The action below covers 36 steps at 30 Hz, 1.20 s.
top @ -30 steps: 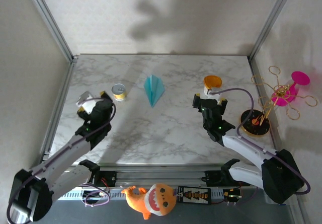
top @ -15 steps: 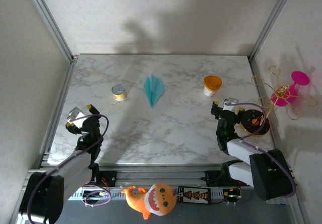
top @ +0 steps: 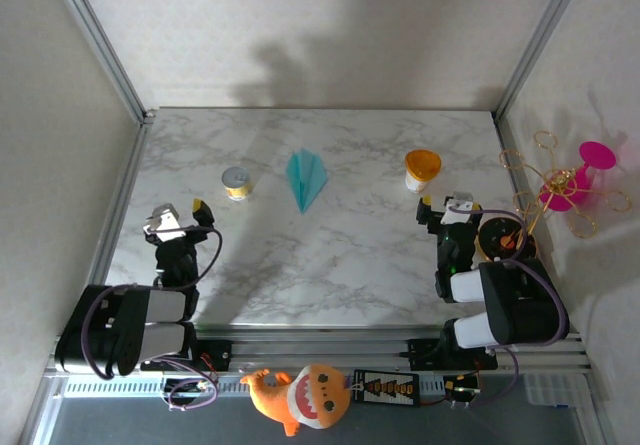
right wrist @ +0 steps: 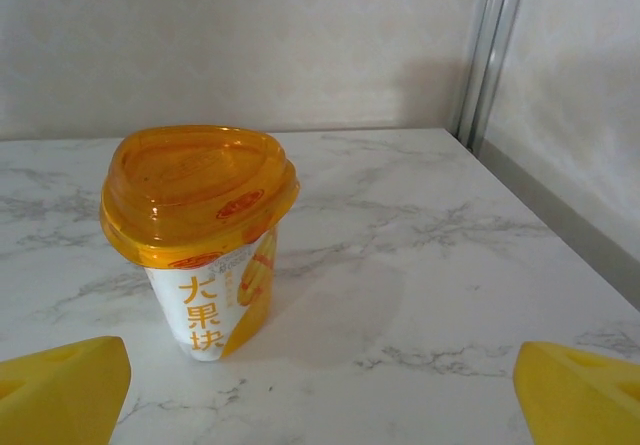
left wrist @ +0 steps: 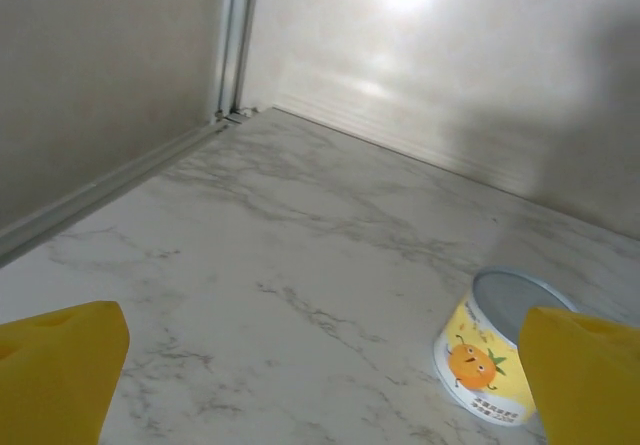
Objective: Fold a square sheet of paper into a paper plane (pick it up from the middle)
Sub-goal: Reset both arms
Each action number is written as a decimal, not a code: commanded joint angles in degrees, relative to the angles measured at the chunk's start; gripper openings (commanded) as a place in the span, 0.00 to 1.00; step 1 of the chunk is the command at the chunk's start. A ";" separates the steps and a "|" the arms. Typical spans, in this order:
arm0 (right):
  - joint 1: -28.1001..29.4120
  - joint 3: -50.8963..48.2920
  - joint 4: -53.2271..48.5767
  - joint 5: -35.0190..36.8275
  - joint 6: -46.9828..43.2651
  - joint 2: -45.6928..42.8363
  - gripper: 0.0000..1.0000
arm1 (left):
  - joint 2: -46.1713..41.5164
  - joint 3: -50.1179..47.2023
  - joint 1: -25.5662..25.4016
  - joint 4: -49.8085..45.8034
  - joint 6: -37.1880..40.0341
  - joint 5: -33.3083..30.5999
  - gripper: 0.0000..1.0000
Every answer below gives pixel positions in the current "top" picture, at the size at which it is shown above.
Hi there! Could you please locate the light blue paper sheet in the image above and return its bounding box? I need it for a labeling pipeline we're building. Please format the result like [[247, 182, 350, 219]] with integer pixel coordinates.
[[284, 147, 330, 215]]

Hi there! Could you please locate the small tin can yellow label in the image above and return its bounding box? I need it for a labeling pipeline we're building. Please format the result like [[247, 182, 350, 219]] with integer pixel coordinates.
[[221, 165, 254, 202]]

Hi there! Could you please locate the white cup with orange lid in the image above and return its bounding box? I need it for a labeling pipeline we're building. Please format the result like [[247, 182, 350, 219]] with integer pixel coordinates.
[[404, 149, 443, 195]]

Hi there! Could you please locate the black power adapter module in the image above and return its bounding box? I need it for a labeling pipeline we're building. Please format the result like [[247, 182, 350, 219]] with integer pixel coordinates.
[[162, 377, 216, 401], [442, 374, 484, 409]]

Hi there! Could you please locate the pink plastic wine glass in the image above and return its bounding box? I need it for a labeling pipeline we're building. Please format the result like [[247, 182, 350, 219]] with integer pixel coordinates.
[[538, 140, 617, 212]]

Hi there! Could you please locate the clear plastic organizer box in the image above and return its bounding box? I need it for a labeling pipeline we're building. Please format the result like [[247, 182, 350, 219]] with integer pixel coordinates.
[[522, 372, 584, 409]]

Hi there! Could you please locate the orange shark plush toy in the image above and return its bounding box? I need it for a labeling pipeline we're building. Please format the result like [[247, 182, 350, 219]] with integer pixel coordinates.
[[239, 363, 354, 438]]

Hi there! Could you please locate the gold wire glass stand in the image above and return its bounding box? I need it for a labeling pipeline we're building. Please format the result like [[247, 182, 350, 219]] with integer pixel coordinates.
[[474, 130, 634, 266]]

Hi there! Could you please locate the aluminium side rail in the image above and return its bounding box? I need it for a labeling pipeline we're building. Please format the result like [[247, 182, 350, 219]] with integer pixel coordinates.
[[493, 112, 571, 334], [74, 119, 151, 336]]

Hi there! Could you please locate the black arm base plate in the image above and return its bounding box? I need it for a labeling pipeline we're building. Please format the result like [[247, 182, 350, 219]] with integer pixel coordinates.
[[407, 337, 500, 372], [142, 338, 234, 372]]

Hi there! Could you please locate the thin red wire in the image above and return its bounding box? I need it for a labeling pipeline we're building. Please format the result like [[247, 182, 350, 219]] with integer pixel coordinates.
[[199, 352, 221, 382]]

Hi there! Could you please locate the white slotted cable duct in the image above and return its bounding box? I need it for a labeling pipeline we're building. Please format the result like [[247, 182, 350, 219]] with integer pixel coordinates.
[[59, 375, 449, 400]]

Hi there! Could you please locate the aluminium rail bed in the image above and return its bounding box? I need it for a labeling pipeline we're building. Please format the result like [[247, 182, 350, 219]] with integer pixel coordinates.
[[44, 332, 596, 379]]

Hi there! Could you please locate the aluminium frame post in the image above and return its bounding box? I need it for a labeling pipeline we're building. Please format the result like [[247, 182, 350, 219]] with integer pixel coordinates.
[[45, 0, 157, 125], [492, 0, 594, 121]]

